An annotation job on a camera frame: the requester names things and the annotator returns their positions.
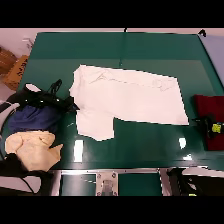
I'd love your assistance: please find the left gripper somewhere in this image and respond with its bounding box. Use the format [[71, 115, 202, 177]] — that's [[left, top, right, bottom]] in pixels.
[[59, 95, 81, 113]]

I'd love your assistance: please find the navy blue garment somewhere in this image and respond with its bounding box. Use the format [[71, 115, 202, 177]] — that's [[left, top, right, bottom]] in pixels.
[[7, 104, 64, 135]]

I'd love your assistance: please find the silver frame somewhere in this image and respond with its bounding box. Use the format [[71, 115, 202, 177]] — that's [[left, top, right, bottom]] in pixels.
[[49, 166, 224, 197]]

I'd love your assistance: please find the tan cardboard box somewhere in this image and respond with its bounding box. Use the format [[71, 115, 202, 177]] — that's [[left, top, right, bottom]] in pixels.
[[2, 54, 30, 92]]

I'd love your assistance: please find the cream garment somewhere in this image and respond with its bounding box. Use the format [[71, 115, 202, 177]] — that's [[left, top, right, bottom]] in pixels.
[[4, 130, 64, 173]]

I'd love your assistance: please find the white T-shirt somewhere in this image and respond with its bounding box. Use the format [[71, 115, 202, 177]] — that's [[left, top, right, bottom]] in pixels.
[[68, 64, 190, 142]]

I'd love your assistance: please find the red garment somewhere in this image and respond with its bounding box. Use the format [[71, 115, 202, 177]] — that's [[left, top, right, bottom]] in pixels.
[[193, 94, 224, 152]]

